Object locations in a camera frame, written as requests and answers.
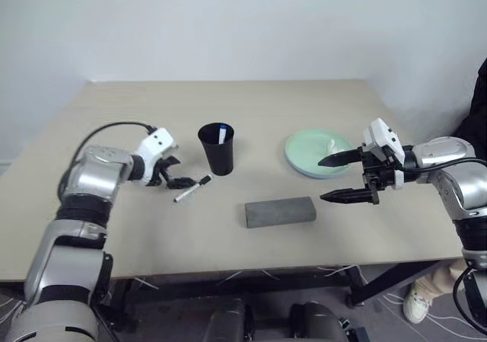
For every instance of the white marker black cap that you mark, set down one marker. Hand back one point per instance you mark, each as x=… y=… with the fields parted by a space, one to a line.
x=190 y=193

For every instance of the light blue plate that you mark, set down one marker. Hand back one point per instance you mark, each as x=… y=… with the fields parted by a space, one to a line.
x=316 y=176

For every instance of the small black floor box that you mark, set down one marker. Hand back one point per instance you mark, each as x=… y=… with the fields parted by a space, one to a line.
x=354 y=332

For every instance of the beige trouser leg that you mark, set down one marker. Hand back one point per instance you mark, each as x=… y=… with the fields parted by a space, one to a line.
x=445 y=281

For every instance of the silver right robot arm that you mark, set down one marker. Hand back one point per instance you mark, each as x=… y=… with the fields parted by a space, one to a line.
x=445 y=155

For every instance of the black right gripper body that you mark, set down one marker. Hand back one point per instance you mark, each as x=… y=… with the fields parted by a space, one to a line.
x=378 y=170

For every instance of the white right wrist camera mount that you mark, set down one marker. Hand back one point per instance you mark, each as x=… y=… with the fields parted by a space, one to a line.
x=380 y=132

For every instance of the white tissue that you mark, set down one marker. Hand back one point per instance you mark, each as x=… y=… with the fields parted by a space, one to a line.
x=333 y=146

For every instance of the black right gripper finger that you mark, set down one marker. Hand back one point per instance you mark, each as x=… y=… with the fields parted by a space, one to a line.
x=338 y=160
x=348 y=196

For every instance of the black table frame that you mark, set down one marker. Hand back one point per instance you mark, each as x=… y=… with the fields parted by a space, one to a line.
x=266 y=285

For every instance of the grey sponge block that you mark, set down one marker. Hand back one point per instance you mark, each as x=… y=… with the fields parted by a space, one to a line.
x=281 y=212

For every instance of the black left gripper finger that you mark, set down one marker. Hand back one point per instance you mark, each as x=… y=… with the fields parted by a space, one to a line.
x=172 y=161
x=180 y=183

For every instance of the black plastic cup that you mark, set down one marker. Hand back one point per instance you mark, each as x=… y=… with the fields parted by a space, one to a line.
x=218 y=159

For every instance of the light green plate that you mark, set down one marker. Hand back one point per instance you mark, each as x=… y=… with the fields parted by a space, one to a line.
x=308 y=151

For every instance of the dark rounded shape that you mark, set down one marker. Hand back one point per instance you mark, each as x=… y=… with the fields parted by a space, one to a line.
x=228 y=323
x=314 y=323

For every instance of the white sneaker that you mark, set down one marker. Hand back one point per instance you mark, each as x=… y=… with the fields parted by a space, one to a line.
x=418 y=304

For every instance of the white marker blue cap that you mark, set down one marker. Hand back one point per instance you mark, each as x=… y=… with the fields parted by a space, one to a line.
x=221 y=134

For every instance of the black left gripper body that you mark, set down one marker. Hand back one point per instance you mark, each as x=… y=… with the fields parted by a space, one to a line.
x=160 y=174

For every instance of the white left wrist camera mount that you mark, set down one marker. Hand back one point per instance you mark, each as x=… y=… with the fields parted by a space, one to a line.
x=156 y=142

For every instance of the person in dark jacket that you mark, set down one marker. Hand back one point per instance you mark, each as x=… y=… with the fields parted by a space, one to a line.
x=475 y=109

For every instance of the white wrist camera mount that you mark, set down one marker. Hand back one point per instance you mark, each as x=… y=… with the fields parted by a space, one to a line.
x=156 y=142
x=380 y=132

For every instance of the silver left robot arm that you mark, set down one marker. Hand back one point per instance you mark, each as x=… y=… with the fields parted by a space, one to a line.
x=95 y=174

